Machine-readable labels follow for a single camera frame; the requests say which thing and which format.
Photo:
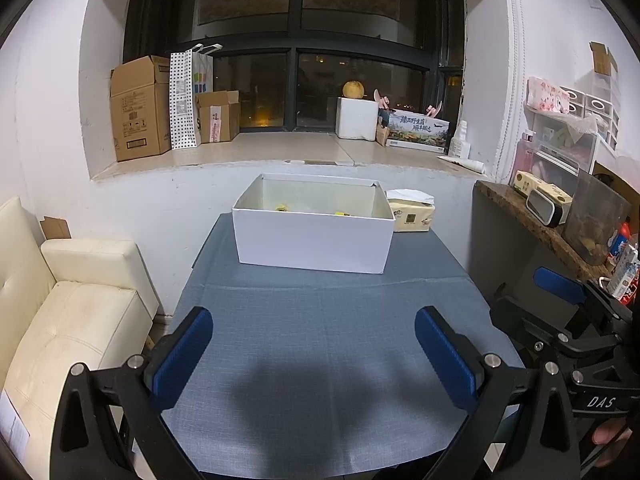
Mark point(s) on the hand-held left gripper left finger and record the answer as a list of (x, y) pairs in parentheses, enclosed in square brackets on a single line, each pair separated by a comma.
[(177, 360)]

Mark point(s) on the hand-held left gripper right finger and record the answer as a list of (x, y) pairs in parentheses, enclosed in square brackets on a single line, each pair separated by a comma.
[(445, 360)]

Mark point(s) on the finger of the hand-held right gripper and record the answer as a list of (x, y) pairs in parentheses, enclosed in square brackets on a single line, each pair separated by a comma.
[(557, 282), (540, 327)]

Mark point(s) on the white cardboard box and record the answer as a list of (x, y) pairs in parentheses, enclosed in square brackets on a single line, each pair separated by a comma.
[(310, 242)]

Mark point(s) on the person's right hand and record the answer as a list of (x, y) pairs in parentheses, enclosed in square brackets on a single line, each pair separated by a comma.
[(610, 434)]

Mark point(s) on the white milk carton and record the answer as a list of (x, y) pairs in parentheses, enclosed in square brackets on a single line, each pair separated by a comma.
[(625, 272)]

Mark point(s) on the brown stone counter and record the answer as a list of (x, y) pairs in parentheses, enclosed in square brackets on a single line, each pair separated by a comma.
[(520, 220)]

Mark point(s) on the dark transparent container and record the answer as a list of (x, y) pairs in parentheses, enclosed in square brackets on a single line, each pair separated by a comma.
[(597, 220)]

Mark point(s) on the red blue bottle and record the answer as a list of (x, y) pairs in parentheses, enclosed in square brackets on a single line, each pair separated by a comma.
[(620, 240)]

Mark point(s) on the white black clock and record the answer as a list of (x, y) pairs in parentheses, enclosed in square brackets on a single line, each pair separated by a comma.
[(545, 207)]

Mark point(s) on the beige green printed box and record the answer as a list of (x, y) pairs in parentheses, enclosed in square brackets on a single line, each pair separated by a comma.
[(530, 183)]

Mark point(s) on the cream leather sofa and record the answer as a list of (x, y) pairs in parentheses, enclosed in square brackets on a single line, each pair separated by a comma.
[(75, 320)]

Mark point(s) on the clear storage box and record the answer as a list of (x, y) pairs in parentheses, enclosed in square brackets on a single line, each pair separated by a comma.
[(555, 152)]

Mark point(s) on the grey-blue tablecloth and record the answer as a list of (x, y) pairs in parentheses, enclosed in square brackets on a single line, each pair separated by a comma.
[(320, 320)]

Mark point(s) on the beige tissue box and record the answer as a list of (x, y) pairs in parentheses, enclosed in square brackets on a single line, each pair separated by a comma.
[(412, 217)]

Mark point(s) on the white tube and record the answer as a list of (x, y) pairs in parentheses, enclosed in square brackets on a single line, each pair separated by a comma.
[(462, 163)]

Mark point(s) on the white plastic bottle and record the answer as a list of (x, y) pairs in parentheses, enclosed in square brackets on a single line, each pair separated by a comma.
[(459, 142)]

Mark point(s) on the white paper label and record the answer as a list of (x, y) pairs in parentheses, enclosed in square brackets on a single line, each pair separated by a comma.
[(14, 425)]

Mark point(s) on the white drawer organizer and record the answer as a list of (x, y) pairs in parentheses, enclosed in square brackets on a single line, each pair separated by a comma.
[(595, 110)]

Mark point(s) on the flat cardboard piece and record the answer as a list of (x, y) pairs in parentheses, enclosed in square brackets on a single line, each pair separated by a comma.
[(54, 229)]

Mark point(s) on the pink floral tissue pack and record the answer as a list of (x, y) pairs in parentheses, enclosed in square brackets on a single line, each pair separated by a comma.
[(547, 94)]

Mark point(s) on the landscape printed box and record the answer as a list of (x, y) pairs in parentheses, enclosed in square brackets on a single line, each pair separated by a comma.
[(417, 132)]

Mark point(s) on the pink toy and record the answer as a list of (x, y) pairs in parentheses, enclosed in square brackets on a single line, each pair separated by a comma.
[(434, 109), (382, 100)]

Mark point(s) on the stone windowsill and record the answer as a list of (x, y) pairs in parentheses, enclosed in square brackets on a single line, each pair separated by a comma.
[(250, 152)]

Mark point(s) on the small brown cardboard box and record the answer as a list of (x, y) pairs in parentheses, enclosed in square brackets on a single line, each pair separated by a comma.
[(217, 117)]

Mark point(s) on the large brown cardboard box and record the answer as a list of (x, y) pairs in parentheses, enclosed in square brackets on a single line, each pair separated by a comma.
[(140, 110)]

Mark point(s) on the white foam box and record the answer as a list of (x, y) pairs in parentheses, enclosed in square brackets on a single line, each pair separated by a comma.
[(356, 119)]

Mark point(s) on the dotted paper bag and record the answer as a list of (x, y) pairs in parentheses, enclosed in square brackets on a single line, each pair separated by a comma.
[(182, 100)]

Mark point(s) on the yellow pomelo fruit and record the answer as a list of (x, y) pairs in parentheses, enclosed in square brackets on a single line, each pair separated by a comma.
[(353, 89)]

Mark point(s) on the dark window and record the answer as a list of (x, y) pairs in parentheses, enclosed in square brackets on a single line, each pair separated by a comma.
[(300, 35)]

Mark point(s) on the wall mounted cardboard box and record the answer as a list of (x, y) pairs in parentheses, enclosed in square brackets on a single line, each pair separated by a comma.
[(602, 57)]

